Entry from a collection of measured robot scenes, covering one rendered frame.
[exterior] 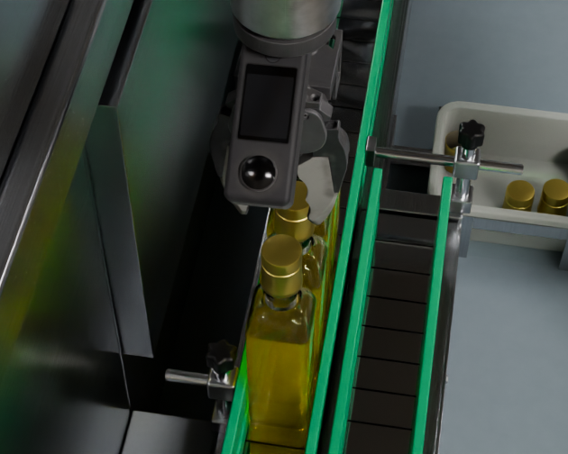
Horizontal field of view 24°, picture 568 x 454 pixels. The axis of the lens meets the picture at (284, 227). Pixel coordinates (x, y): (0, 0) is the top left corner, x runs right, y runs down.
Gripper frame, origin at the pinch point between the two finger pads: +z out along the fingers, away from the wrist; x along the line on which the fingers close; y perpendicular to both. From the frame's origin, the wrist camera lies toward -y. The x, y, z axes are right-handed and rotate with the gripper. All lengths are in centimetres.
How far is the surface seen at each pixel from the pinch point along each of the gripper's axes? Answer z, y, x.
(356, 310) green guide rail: 24.3, 8.7, -6.1
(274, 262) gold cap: 4.6, -1.4, 0.1
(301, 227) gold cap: 7.0, 4.4, -1.2
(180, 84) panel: 4.2, 16.5, 11.9
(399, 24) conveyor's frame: 33, 58, -5
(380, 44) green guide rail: 24, 46, -4
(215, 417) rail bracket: 30.8, -1.7, 5.9
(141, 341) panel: 20.2, -1.0, 12.6
